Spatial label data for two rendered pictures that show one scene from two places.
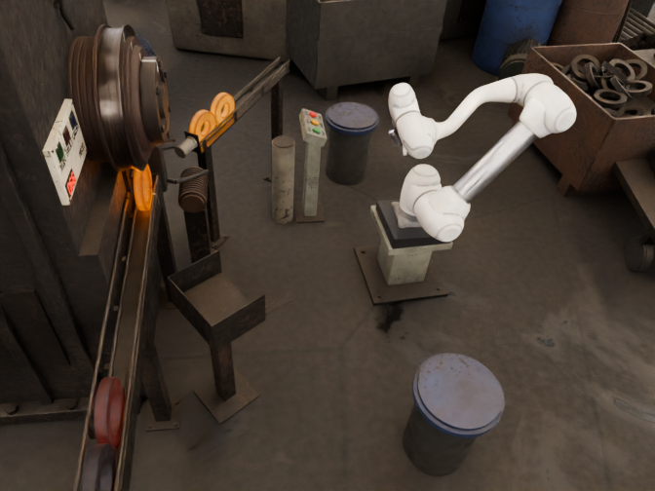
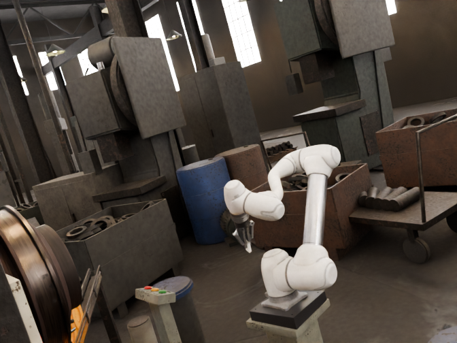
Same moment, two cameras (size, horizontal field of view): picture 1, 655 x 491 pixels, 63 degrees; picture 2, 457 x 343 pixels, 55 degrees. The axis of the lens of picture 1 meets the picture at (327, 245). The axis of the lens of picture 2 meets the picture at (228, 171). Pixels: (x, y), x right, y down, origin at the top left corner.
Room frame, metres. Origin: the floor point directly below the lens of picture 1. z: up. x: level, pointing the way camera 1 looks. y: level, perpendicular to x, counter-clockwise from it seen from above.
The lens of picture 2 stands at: (0.12, 0.73, 1.47)
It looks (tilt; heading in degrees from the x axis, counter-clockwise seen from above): 9 degrees down; 331
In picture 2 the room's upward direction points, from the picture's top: 16 degrees counter-clockwise
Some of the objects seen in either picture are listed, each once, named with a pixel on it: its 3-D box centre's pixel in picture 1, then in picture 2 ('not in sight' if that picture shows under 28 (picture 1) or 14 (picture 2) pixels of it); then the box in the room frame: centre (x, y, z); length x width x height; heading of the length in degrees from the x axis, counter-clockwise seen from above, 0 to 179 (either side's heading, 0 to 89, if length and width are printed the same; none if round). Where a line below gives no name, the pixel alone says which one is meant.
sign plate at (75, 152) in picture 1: (67, 151); (12, 310); (1.21, 0.75, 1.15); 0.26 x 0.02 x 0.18; 11
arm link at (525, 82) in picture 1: (531, 89); (296, 161); (2.06, -0.77, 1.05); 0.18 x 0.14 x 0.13; 110
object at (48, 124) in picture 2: not in sight; (64, 151); (10.69, -1.08, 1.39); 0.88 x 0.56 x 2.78; 161
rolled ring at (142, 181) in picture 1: (143, 186); not in sight; (1.56, 0.72, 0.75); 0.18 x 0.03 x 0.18; 10
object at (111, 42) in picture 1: (126, 100); (22, 282); (1.56, 0.71, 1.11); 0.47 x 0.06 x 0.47; 11
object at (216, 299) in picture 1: (223, 348); not in sight; (1.13, 0.35, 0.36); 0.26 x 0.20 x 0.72; 46
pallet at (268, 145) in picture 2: not in sight; (266, 152); (8.27, -4.82, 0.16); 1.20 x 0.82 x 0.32; 1
